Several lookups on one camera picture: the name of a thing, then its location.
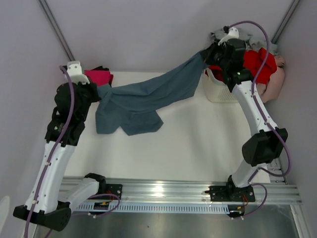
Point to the corner aluminium profile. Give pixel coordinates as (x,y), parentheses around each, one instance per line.
(48,13)
(285,20)

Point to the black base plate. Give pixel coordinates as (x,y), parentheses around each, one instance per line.
(230,194)
(115,189)

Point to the right corner aluminium profile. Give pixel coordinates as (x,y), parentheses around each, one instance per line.
(285,20)

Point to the aluminium mounting rail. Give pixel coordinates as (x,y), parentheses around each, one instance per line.
(193,192)

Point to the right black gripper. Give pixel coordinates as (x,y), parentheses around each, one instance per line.
(213,48)

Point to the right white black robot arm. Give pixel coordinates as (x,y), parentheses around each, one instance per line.
(267,139)

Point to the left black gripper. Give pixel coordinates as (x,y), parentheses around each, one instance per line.
(92,88)

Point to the white plastic laundry basket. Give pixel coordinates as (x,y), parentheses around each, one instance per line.
(216,91)

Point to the folded black t shirt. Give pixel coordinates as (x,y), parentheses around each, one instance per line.
(100,68)

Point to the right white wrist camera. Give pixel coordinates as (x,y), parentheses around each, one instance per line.
(233,33)

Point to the left corner aluminium profile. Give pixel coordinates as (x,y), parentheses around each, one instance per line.
(48,13)

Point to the light pink t shirt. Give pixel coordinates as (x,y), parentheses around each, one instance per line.
(271,90)

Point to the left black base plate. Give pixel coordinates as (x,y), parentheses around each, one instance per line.
(115,189)

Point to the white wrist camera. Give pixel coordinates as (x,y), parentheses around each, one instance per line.
(233,33)
(76,73)

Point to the right side aluminium rail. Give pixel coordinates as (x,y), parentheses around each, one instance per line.
(275,167)

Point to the blue grey t shirt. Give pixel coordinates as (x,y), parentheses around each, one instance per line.
(133,107)

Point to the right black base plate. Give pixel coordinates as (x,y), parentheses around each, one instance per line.
(230,194)

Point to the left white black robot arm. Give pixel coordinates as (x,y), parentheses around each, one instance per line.
(44,206)

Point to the white slotted cable duct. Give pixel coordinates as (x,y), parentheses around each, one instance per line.
(99,207)

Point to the folded pink t shirt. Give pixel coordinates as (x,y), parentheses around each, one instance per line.
(100,78)

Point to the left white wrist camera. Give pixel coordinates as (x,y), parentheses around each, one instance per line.
(76,73)

